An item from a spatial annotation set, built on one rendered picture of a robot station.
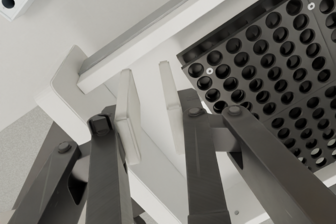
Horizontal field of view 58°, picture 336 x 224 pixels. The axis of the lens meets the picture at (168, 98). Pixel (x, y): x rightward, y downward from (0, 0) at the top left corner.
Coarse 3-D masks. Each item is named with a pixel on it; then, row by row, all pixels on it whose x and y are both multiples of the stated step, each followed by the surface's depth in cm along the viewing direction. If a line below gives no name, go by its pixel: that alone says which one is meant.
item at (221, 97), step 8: (184, 64) 25; (200, 64) 25; (184, 72) 25; (200, 72) 25; (192, 80) 25; (200, 88) 26; (208, 88) 26; (216, 88) 26; (200, 96) 26; (216, 96) 27; (224, 96) 26; (208, 104) 27; (216, 112) 27
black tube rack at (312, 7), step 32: (288, 0) 23; (320, 0) 23; (224, 32) 27; (256, 32) 27; (288, 32) 24; (320, 32) 25; (192, 64) 28; (224, 64) 25; (256, 64) 25; (288, 64) 29; (320, 64) 26; (256, 96) 27; (288, 96) 30; (320, 96) 27; (288, 128) 29; (320, 128) 29
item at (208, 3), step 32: (192, 0) 24; (224, 0) 29; (256, 0) 29; (128, 32) 28; (160, 32) 24; (192, 32) 30; (96, 64) 26; (128, 64) 25; (160, 96) 33; (160, 128) 35; (224, 160) 38; (320, 160) 35; (224, 192) 40
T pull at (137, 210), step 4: (132, 200) 29; (132, 204) 29; (136, 204) 29; (132, 208) 30; (136, 208) 30; (140, 208) 30; (132, 212) 30; (136, 212) 30; (140, 212) 30; (136, 216) 31; (136, 220) 30; (140, 220) 31
